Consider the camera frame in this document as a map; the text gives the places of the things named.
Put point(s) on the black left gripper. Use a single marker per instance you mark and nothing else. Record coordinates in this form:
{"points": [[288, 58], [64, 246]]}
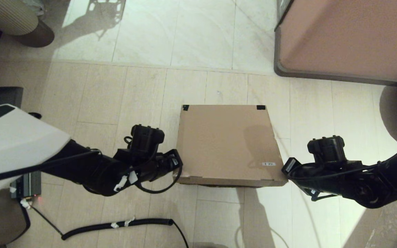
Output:
{"points": [[164, 165]]}

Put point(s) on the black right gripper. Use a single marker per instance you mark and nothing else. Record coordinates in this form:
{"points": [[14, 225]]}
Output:
{"points": [[322, 172]]}

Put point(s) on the brown cardboard shoe box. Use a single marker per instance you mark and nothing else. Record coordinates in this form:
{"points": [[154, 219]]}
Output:
{"points": [[226, 144]]}

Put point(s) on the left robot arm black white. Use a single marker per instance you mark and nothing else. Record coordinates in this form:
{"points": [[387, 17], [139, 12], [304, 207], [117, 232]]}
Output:
{"points": [[12, 144]]}

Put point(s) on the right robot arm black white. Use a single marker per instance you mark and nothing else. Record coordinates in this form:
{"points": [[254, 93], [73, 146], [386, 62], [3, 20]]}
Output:
{"points": [[384, 182]]}

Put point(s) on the small grey electronic device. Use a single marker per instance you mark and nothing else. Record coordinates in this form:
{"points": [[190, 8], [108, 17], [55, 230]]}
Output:
{"points": [[26, 184]]}

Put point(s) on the pink cabinet with grey base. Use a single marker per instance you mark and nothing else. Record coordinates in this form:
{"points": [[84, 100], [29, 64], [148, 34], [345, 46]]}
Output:
{"points": [[350, 34]]}

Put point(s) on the crumpled clear plastic bag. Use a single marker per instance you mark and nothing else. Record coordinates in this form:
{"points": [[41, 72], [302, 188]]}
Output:
{"points": [[34, 7]]}

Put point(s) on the ribbed beige round pouf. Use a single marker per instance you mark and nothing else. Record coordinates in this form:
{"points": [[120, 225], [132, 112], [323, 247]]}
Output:
{"points": [[5, 17]]}

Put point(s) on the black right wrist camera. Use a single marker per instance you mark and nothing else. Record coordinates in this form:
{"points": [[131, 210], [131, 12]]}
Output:
{"points": [[326, 148]]}

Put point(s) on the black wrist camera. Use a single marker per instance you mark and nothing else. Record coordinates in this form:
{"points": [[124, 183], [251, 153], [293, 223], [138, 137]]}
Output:
{"points": [[146, 137], [326, 148]]}

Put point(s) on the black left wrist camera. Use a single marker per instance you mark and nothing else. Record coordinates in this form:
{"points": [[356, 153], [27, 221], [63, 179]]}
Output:
{"points": [[146, 137]]}

